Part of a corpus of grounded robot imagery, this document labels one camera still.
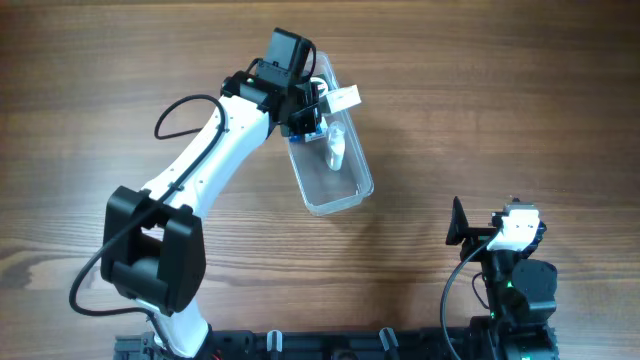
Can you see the white Hansaplast plaster box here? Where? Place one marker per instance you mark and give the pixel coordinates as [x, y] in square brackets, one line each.
[340, 99]

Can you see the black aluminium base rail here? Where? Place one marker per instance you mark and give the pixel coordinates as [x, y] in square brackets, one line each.
[423, 344]

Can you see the clear plastic container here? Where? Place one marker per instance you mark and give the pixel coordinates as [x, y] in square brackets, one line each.
[325, 191]

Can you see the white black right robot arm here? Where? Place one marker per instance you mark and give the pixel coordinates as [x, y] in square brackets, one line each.
[520, 290]

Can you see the green Zam-Buk ointment box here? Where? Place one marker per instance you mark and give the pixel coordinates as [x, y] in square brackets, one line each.
[323, 79]

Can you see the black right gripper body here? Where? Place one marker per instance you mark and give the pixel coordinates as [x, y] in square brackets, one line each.
[480, 233]

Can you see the white blue medicine box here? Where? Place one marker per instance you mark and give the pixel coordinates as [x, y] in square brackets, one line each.
[319, 133]

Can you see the blue Vicks lozenge box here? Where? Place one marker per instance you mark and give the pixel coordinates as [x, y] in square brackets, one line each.
[296, 138]

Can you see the small hand sanitizer bottle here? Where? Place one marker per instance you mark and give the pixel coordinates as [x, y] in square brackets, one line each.
[336, 145]

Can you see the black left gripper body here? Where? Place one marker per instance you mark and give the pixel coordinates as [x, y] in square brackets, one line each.
[304, 120]

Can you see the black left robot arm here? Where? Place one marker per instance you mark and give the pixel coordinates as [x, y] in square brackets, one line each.
[153, 249]

